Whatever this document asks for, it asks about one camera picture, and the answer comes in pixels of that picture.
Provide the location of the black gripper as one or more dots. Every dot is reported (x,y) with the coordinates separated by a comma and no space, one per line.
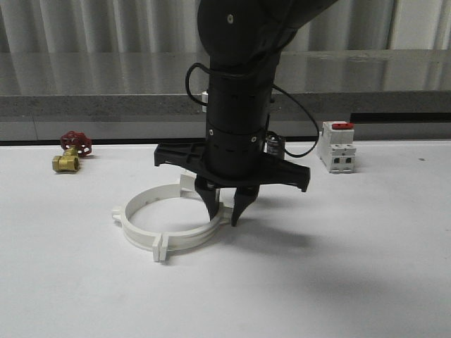
(227,159)

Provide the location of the white half pipe clamp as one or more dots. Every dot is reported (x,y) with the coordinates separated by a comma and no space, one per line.
(177,241)
(156,242)

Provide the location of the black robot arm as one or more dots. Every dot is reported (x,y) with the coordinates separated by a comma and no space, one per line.
(244,40)

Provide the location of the black cylindrical capacitor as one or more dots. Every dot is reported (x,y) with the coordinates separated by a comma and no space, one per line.
(275,145)

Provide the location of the brass valve red handwheel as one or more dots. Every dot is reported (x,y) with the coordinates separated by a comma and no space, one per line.
(75,145)

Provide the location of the grey stone counter ledge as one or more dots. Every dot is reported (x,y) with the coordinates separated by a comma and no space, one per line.
(366,86)

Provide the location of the grey pleated curtain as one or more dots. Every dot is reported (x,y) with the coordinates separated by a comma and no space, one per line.
(170,26)

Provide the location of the white circuit breaker red switch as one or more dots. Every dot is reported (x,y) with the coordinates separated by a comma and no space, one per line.
(335,147)

